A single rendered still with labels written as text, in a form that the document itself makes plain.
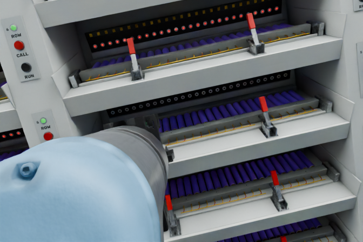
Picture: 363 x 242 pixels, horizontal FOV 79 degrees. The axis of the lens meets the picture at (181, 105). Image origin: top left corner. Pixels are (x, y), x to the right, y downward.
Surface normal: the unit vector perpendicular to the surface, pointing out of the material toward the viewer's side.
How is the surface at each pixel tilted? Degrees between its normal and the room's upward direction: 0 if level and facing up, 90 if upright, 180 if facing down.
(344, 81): 90
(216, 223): 19
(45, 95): 90
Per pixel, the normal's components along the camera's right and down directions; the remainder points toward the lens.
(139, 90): 0.13, 0.46
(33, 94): 0.07, 0.15
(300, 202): -0.18, -0.86
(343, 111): -0.98, 0.22
